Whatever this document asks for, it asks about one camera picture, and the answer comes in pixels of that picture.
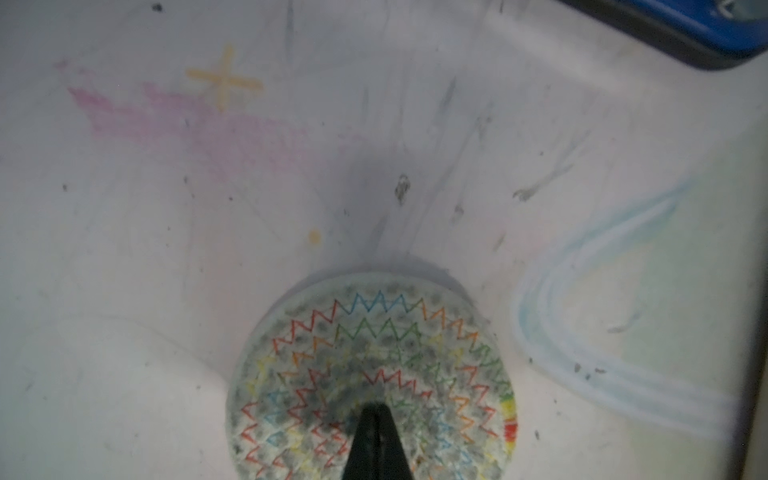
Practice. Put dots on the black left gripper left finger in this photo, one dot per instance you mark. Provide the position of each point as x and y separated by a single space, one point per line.
361 463

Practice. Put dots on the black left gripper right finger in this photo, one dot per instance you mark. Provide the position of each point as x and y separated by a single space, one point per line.
391 462

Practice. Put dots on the white zigzag woven coaster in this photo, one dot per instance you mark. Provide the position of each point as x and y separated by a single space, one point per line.
312 364

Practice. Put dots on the blue black stapler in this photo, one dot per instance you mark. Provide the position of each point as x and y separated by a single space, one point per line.
708 35

